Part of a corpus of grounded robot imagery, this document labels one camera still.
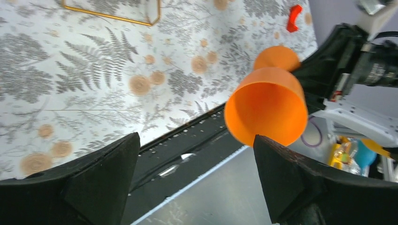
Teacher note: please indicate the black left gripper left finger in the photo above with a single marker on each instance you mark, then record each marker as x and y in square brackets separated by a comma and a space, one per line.
[90, 190]

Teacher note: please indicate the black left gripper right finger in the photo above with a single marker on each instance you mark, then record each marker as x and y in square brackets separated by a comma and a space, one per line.
[299, 190]

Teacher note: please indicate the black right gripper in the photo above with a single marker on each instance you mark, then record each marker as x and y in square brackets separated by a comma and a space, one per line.
[335, 67]

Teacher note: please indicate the orange plastic wine glass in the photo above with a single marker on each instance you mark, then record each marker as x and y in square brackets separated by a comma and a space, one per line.
[269, 101]

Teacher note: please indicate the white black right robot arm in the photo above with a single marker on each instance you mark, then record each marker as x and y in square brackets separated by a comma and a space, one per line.
[363, 122]

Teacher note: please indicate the small orange red piece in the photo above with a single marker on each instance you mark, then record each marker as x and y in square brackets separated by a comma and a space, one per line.
[291, 22]

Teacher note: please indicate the floral patterned table mat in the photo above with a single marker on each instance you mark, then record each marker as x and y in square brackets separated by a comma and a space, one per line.
[76, 75]

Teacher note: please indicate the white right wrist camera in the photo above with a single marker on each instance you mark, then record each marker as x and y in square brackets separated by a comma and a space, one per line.
[374, 14]

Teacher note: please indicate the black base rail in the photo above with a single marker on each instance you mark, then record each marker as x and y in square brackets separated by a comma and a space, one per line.
[171, 162]

